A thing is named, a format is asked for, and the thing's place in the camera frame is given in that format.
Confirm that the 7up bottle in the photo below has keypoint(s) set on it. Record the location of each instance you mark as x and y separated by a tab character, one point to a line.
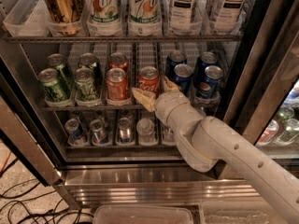
104	11
143	11

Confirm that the orange soda can front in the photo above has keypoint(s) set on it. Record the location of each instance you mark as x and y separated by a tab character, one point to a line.
117	84

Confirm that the orange soda can rear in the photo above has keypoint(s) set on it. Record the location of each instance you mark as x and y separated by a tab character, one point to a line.
118	60

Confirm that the gold tall can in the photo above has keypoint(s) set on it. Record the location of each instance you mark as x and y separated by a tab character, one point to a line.
66	14

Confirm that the stainless steel fridge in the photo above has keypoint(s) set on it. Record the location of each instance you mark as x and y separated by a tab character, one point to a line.
93	176

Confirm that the blue pepsi can rear left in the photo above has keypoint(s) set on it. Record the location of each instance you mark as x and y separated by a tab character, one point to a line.
174	58

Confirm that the blue pepsi can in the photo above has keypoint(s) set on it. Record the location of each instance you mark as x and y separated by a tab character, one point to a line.
209	81
182	75
174	58
206	59

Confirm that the blue silver can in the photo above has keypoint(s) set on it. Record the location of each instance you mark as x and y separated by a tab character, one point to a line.
75	130
99	133

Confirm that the empty clear shelf bin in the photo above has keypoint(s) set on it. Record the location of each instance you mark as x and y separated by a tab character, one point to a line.
28	18

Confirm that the blue pepsi can front right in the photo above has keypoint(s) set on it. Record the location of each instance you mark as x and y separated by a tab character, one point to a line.
209	81

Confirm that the green can front left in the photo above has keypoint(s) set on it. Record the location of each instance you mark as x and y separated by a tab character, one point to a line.
54	86

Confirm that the steel fridge door left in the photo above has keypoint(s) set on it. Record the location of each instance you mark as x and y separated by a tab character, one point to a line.
17	137

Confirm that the blue silver can bottom left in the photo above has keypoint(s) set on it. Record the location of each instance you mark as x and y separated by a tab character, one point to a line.
75	130

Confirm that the clear water bottle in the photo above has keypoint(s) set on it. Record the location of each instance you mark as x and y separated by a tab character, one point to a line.
168	135
145	130

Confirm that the left 7up bottle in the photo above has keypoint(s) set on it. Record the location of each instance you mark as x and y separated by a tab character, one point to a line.
104	11

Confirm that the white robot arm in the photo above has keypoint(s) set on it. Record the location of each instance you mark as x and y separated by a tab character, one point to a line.
203	140

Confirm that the green can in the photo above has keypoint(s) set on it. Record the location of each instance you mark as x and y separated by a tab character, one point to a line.
54	86
59	63
89	60
86	85

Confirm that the clear plastic container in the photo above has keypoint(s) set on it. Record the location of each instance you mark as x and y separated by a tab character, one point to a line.
239	212
122	214

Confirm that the green can rear left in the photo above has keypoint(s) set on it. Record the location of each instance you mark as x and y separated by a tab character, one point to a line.
59	63

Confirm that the glass fridge door right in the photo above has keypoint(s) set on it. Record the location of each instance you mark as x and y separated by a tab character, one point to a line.
266	67

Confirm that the left teas tea bottle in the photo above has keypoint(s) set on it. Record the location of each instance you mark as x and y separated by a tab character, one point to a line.
182	13

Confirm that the orange soda can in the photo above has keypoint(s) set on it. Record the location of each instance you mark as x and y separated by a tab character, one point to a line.
117	84
118	60

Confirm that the right 7up bottle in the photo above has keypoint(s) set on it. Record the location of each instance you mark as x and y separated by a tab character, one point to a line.
143	11

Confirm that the right teas tea bottle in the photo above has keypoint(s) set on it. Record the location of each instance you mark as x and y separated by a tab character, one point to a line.
224	14

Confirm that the teas tea bottle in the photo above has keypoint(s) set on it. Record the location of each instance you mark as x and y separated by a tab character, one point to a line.
182	13
224	14

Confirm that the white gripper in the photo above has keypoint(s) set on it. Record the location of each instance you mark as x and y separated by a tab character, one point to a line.
166	104

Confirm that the blue pepsi can front left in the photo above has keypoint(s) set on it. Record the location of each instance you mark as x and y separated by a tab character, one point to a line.
182	75

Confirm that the blue pepsi can rear right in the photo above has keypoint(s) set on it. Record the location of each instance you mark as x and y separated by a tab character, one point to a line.
206	59

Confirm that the red coca cola can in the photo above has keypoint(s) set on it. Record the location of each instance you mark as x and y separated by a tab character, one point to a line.
148	79

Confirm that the clear plastic container right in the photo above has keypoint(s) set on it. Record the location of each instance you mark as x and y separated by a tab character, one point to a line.
239	212

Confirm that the clear plastic container left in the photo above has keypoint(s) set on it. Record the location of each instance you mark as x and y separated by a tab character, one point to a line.
122	214

